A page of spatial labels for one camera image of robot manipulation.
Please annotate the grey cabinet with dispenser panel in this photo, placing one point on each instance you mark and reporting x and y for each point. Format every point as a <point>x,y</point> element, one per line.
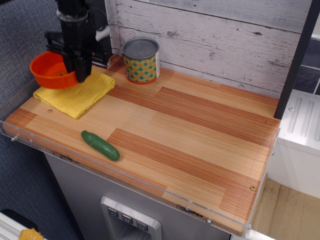
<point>106,208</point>

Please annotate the yellow object at corner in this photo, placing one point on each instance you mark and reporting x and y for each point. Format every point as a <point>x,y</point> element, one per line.
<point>30,234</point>

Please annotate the white ribbed appliance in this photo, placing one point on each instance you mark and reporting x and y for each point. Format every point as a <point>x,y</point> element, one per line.
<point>295,160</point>

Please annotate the patterned tin can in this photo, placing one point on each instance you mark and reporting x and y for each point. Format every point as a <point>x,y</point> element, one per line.
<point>141,60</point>

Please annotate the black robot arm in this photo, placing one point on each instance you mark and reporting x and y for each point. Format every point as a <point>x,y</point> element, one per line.
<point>75,8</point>

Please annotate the black right upright post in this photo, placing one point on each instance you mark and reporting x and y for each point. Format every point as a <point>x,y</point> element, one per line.
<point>299,54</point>

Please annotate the yellow folded cloth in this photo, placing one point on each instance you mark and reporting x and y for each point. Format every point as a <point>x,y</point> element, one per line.
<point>76,100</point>

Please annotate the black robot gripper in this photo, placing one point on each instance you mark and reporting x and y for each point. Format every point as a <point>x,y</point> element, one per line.
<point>76,43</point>

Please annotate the green toy cucumber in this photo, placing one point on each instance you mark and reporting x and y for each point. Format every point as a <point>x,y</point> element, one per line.
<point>100,145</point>

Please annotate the red pan with grey handle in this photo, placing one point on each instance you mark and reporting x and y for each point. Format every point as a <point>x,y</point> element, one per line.
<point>50,72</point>

